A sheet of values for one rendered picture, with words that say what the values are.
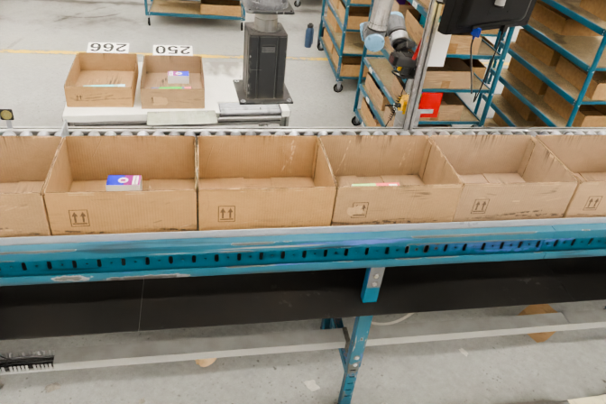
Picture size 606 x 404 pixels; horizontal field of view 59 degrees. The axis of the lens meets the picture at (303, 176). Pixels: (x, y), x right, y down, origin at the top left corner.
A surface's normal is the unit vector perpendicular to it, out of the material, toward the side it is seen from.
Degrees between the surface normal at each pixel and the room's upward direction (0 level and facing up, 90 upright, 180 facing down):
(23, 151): 89
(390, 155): 89
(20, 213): 91
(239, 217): 91
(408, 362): 0
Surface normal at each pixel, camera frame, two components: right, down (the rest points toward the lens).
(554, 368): 0.10, -0.82
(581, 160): 0.16, 0.55
